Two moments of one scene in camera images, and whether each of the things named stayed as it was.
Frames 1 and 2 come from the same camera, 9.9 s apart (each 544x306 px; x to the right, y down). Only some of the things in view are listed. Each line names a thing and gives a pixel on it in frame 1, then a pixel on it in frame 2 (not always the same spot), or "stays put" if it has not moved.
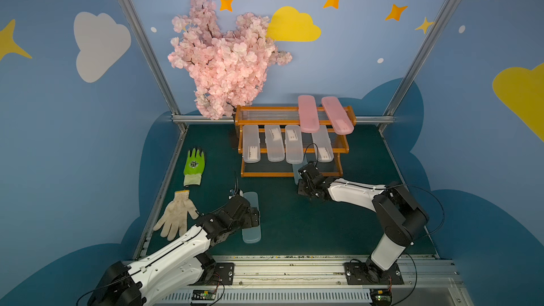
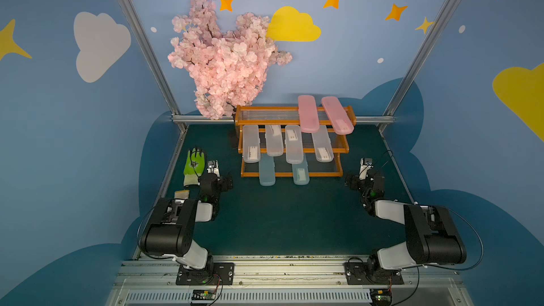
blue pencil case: (297, 176) stays put
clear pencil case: (323, 146) stays put
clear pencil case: (274, 143) stays put
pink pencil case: (308, 114) stays put
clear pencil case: (293, 144) stays put
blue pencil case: (253, 234) to (267, 170)
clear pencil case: (251, 144) stays put
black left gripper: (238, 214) to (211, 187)
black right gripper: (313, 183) to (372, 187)
